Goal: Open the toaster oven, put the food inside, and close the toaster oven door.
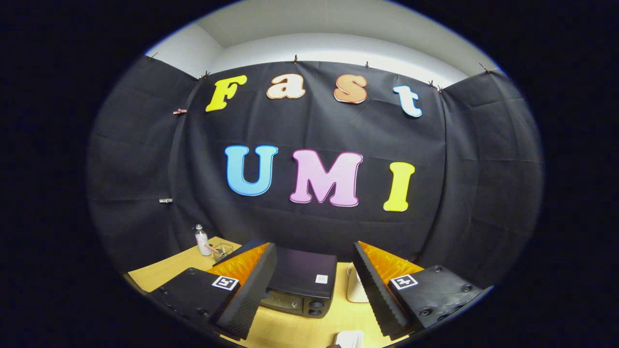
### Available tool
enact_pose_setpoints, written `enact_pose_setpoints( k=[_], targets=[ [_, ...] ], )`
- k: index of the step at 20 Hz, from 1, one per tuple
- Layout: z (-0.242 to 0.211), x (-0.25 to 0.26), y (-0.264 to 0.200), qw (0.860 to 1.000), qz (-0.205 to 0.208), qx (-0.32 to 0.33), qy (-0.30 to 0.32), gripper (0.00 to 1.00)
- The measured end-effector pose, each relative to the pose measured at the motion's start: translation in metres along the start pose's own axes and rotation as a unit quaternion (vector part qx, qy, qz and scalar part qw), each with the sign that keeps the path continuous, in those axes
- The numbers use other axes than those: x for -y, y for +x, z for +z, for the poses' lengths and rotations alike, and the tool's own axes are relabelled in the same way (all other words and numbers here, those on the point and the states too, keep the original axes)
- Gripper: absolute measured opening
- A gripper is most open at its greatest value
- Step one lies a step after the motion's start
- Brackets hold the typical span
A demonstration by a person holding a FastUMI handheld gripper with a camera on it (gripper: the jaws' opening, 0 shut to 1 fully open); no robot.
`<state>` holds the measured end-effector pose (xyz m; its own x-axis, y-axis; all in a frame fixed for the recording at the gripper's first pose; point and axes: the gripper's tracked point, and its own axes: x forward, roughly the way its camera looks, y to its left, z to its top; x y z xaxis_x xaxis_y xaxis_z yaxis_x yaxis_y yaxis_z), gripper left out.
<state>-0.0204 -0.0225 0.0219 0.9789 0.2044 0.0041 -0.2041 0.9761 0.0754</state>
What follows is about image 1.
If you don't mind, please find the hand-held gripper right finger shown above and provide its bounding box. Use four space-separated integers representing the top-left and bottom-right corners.
352 241 484 340

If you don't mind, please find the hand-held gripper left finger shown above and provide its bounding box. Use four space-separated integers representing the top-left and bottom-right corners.
149 242 278 340

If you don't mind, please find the black toaster oven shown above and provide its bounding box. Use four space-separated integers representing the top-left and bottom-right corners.
213 240 338 319

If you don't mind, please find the white pop-up toaster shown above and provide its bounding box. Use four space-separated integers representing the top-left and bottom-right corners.
346 262 370 304

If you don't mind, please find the small white dish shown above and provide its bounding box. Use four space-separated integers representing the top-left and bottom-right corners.
335 331 365 348

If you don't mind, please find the clear plastic bottle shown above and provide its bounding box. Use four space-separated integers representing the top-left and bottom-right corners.
194 224 212 256

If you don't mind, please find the black backdrop cloth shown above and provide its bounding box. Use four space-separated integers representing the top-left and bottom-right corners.
87 54 545 290

